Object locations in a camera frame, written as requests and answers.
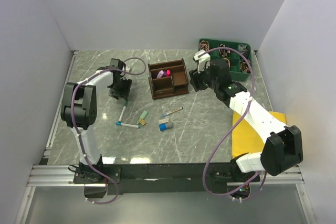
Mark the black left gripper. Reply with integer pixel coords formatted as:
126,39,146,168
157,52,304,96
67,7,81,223
109,77,132,101

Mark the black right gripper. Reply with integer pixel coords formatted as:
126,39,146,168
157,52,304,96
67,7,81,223
189,62,219,92

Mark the green cap white marker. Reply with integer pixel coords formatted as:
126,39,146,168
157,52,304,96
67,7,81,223
118,101,128,122

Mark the lilac pen case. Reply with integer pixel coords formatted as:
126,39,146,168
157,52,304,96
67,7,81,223
156,70,164,78

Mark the blue tip long marker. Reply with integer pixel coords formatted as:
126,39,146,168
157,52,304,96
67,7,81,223
162,107,183,118

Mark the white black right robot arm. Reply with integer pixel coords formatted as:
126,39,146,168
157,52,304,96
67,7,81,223
189,57,303,181

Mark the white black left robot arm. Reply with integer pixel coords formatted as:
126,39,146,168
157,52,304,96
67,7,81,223
60,59,132,183

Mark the brown wooden desk organizer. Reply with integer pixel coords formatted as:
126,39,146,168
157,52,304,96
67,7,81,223
148,59,189,100

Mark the pink black floral rolled tie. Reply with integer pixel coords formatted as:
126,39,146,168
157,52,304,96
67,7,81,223
199,40,210,51

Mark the dark patterned rolled tie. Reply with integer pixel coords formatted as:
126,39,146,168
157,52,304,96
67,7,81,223
219,44,231,58

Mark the black beige floral rolled tie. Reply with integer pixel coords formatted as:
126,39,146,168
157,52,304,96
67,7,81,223
239,59,251,74

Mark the green divided storage tray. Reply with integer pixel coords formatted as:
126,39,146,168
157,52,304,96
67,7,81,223
199,38,253,81

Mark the grey folded cloth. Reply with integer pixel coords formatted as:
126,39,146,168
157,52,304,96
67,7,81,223
238,44,250,59

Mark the blue grey glue stick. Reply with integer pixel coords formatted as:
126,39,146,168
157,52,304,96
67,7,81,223
159,121,173,131

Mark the yellow folded cloth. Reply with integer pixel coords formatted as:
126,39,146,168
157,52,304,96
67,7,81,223
232,108,287,157

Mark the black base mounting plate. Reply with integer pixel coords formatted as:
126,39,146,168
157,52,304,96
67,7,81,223
72,163,260,196

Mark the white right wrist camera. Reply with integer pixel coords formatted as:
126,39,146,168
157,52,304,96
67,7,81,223
194,49,211,73

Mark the aluminium frame rail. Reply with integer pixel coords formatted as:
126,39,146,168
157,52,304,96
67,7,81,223
28,164,303,195

